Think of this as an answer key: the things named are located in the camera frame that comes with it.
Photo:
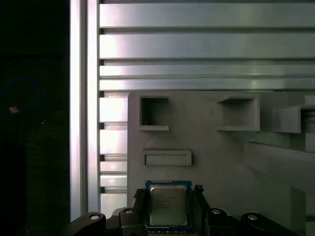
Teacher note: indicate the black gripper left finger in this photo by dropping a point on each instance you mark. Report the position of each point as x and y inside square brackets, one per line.
[134, 221]

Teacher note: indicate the silver CPU chip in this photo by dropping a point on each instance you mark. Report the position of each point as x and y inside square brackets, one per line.
[168, 204]

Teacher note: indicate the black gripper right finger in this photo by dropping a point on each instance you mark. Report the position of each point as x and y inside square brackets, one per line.
[209, 221]

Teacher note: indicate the small orange scrap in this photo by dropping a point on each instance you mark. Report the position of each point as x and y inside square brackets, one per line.
[14, 109]

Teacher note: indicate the grey plastic parts rack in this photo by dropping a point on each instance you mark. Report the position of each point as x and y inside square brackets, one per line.
[197, 147]

